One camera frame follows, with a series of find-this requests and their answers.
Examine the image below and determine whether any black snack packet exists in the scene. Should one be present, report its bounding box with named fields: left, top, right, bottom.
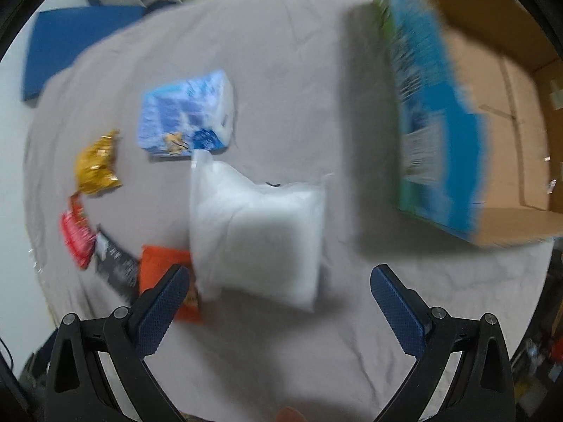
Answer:
left=94, top=225, right=139, bottom=305

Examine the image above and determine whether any orange snack packet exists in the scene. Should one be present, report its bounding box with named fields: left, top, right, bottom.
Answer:
left=138, top=245, right=204, bottom=325

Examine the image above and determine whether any red snack packet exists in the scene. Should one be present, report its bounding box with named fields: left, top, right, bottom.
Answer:
left=59, top=192, right=96, bottom=270

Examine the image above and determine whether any yellow snack packet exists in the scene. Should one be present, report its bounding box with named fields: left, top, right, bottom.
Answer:
left=75, top=130, right=121, bottom=195

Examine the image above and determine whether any white soft plastic bag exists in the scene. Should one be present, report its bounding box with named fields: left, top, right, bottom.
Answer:
left=189, top=149, right=327, bottom=311

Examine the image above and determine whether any blue tissue pack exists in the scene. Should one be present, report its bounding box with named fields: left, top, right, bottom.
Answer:
left=137, top=70, right=236, bottom=157

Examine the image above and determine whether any grey table cloth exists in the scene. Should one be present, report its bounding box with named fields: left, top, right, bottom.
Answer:
left=24, top=0, right=555, bottom=422

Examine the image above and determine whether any cardboard box with blue print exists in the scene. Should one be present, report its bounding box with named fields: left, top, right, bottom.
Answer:
left=375, top=0, right=562, bottom=247

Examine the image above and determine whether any blue foam cushion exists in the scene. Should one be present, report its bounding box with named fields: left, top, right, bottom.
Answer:
left=21, top=6, right=144, bottom=101

